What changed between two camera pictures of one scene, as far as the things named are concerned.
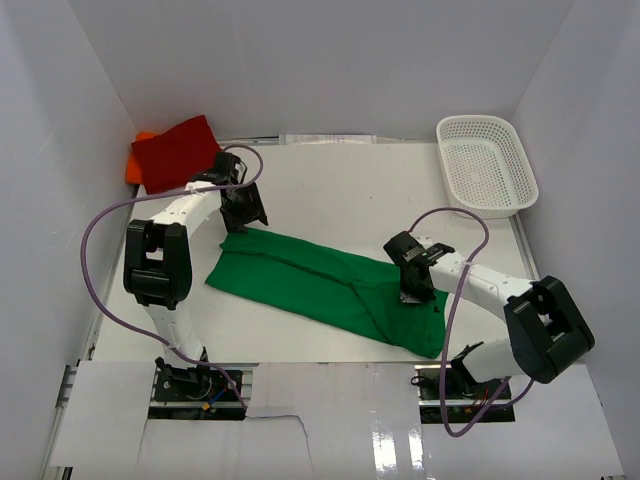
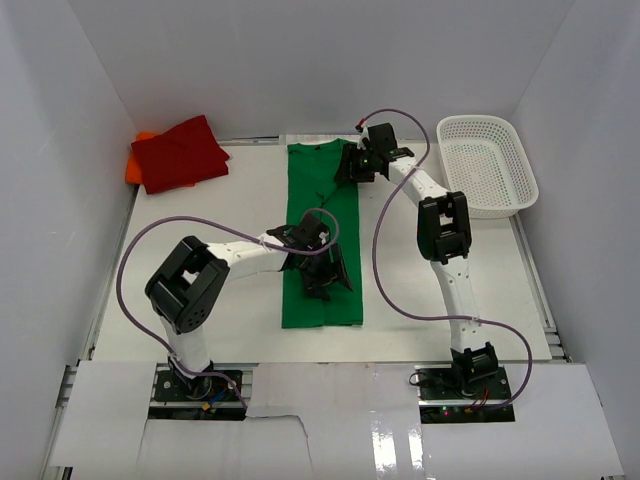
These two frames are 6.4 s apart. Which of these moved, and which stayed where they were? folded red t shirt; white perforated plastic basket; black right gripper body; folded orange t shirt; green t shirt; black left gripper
Moved: black right gripper body; green t shirt; black left gripper
Stayed: folded orange t shirt; folded red t shirt; white perforated plastic basket
